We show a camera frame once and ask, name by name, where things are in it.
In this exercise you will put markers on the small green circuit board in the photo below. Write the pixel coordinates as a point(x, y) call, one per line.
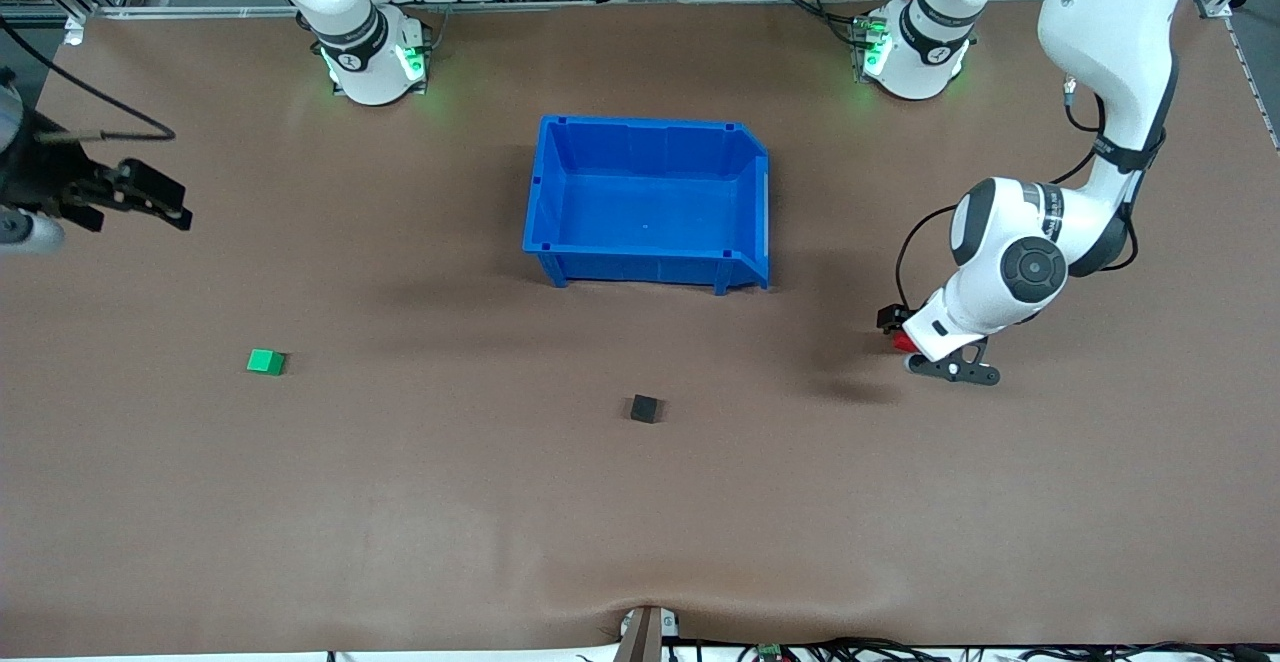
point(769, 653)

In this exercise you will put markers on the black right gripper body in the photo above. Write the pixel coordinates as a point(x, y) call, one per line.
point(45, 178)

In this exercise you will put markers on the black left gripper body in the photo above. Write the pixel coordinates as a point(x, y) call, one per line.
point(889, 319)

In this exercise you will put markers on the red cube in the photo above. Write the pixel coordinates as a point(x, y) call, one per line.
point(903, 344)

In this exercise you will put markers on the blue plastic storage bin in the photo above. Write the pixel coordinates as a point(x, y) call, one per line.
point(650, 207)

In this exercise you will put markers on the green cube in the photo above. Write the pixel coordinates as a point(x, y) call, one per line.
point(265, 361)

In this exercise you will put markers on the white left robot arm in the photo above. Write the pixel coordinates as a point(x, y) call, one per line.
point(1010, 262)

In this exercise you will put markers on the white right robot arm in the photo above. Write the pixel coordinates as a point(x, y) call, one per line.
point(370, 52)

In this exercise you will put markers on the black cube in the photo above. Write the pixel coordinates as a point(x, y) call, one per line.
point(644, 408)

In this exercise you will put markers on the metal camera mount clamp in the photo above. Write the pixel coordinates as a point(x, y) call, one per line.
point(645, 634)

